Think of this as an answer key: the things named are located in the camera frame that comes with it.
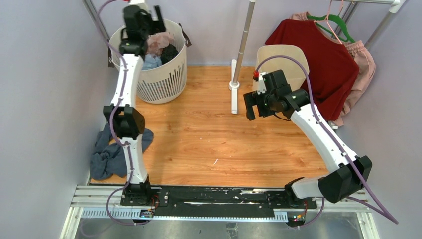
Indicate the black plastic bag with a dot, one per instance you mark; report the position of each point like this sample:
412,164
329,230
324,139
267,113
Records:
168,54

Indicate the pink clothes hanger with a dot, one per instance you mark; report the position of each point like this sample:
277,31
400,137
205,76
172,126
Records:
328,18

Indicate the blue plastic bag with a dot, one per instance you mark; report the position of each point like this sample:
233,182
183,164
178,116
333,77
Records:
151,61

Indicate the clothes rack pole with foot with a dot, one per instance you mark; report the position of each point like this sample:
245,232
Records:
237,63

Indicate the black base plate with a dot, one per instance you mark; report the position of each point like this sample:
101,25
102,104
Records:
216,202

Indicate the corner aluminium profile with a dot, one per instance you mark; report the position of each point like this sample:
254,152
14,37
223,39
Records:
92,11

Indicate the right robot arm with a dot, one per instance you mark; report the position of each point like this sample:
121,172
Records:
347,171

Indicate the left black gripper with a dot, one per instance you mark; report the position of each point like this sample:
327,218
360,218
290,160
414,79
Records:
156,26

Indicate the green clothes hanger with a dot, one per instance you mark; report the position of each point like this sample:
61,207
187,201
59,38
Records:
323,23

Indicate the right rack pole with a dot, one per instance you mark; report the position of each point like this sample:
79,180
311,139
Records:
348,7

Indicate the pink plastic trash bag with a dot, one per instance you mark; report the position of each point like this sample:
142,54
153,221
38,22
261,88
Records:
157,42

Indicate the aluminium frame rail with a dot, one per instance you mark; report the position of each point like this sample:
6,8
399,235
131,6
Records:
96,212

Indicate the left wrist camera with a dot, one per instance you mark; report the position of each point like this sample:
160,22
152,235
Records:
140,3

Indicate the grey-blue cloth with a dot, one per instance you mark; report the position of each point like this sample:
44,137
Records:
110,159

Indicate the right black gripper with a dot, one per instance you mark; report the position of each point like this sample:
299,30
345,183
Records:
253,98

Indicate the beige plastic trash bin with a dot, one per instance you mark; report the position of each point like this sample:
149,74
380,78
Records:
294,75

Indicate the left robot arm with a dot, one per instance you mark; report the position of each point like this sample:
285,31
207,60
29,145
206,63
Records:
126,123

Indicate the red t-shirt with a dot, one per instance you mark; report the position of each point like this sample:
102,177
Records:
333,71

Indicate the white slotted laundry basket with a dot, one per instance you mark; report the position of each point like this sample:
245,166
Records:
156,86

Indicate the pink garment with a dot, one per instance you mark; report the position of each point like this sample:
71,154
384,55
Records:
367,68

